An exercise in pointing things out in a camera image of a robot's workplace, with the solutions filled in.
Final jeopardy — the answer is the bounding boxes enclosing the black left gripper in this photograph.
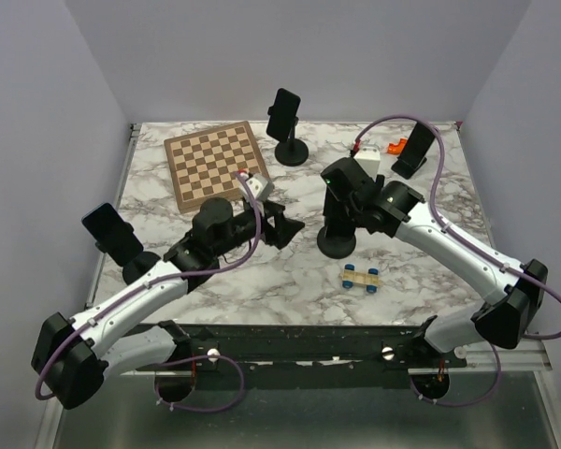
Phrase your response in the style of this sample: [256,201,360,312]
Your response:
[214,197,305,256]

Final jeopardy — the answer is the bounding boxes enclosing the black round-base pole phone stand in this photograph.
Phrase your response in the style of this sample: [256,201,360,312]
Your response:
[266,106,309,167]

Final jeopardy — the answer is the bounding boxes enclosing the black phone with silver edge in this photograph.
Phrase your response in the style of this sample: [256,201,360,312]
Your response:
[398,122,435,166]

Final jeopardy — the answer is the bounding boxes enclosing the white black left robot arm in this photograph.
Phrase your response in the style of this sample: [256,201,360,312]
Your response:
[31,197,305,410]

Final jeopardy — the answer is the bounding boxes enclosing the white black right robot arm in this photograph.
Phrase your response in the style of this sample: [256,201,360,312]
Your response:
[318,157,548,367]

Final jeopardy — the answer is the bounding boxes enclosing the black folding phone stand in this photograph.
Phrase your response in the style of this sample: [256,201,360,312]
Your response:
[391,157,427,180]

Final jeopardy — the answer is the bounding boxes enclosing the orange plastic block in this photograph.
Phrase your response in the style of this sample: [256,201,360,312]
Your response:
[387,138,408,155]

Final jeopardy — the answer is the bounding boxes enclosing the wooden toy car blue wheels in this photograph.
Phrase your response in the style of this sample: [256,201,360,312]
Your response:
[340,264,381,294]

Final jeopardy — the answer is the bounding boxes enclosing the wooden chessboard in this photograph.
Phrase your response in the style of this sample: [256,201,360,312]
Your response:
[164,121,268,213]

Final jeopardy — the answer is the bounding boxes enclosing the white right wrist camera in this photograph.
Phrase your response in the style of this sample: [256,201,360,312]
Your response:
[352,146,381,179]

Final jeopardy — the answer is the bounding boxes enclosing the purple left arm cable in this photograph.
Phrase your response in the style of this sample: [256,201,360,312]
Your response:
[34,173,266,401]

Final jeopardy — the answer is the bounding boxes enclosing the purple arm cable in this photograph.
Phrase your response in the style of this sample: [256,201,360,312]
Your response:
[354,112,561,339]
[34,173,266,401]

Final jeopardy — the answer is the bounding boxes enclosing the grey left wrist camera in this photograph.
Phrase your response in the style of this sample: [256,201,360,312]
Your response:
[237,170,274,202]

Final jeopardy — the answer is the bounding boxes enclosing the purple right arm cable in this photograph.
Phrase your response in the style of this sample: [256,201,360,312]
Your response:
[354,112,561,339]

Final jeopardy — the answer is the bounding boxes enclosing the aluminium frame rail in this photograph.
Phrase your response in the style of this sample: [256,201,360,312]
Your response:
[462,339,554,373]

